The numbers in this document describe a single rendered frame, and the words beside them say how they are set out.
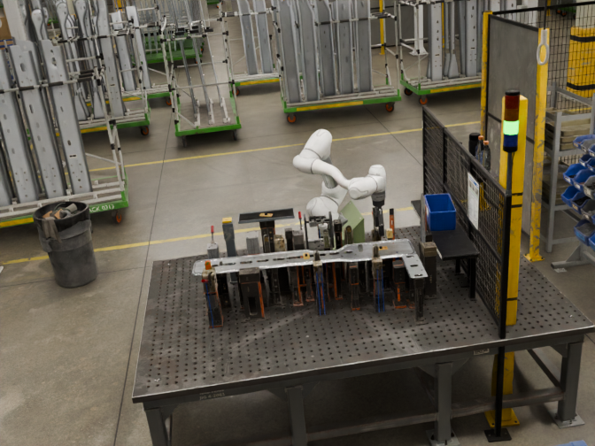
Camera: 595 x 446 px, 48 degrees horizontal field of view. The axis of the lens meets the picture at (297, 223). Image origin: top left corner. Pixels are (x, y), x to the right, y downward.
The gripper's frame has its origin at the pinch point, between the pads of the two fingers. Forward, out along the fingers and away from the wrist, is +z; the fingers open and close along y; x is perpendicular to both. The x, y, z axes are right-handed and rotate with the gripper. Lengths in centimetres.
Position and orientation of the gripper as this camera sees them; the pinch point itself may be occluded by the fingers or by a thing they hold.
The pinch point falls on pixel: (380, 229)
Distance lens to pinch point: 409.9
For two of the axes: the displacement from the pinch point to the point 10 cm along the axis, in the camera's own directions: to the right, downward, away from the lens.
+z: 0.9, 9.1, 4.1
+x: 9.9, -1.1, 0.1
